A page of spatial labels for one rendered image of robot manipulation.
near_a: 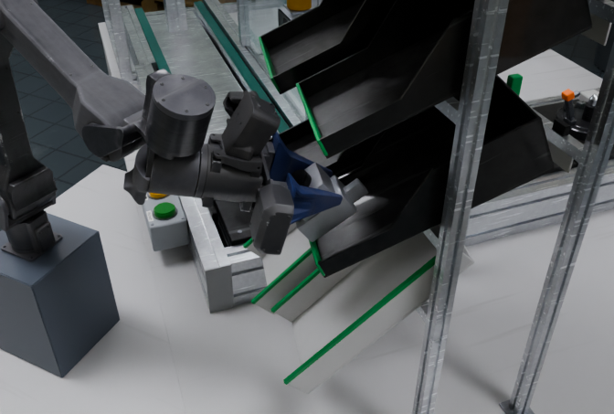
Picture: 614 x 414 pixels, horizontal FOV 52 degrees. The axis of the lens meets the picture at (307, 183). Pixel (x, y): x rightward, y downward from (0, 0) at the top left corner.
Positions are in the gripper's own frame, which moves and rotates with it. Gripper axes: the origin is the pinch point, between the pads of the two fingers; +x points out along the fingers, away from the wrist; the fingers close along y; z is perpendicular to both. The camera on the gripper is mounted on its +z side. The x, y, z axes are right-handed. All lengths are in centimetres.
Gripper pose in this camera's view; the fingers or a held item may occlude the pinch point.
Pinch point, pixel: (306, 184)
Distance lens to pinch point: 69.3
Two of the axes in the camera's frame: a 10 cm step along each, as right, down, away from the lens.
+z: 2.7, -8.1, -5.2
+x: 9.4, 1.2, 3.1
